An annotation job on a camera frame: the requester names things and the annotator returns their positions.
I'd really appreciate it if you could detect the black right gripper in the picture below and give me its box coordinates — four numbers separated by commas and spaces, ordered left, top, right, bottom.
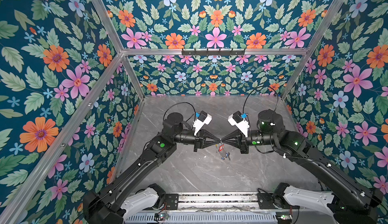
221, 128, 276, 154

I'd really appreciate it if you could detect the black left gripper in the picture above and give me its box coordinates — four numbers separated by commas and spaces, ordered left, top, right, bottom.
173, 128, 223, 152

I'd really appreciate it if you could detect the large keyring with yellow sleeve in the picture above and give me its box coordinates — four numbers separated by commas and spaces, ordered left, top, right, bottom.
216, 143, 229, 160

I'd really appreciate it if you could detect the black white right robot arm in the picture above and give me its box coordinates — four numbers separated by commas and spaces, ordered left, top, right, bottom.
222, 109, 383, 224

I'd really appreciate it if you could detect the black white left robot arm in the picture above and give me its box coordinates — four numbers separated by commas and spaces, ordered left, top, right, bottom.
83, 111, 219, 224

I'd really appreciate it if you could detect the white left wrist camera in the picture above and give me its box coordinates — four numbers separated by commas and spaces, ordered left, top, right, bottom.
193, 111, 212, 136

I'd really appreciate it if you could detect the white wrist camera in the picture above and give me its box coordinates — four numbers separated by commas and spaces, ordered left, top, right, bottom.
193, 111, 212, 136
228, 111, 250, 138

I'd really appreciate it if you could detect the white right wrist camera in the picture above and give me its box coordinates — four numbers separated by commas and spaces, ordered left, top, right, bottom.
228, 111, 250, 138

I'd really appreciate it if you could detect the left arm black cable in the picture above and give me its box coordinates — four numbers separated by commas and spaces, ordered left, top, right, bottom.
163, 102, 197, 123

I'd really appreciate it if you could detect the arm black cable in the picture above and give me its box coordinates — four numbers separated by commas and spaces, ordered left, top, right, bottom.
242, 85, 279, 114
163, 102, 197, 123

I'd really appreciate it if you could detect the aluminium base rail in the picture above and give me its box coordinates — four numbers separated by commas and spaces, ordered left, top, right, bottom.
93, 191, 334, 213

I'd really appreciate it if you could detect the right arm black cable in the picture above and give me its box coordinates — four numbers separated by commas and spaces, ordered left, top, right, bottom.
242, 85, 279, 114

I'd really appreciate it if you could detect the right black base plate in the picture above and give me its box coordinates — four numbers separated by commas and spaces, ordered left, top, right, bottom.
257, 191, 299, 210

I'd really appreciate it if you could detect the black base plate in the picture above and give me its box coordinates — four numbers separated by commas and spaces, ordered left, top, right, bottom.
257, 191, 299, 210
137, 193, 179, 211

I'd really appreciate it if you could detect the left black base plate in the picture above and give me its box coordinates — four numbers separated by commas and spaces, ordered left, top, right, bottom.
137, 193, 179, 211

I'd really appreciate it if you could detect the white vented cable duct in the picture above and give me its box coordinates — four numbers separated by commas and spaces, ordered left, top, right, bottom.
124, 212, 278, 224

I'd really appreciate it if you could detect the black hook rail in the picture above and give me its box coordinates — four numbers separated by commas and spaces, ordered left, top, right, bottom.
181, 48, 246, 57

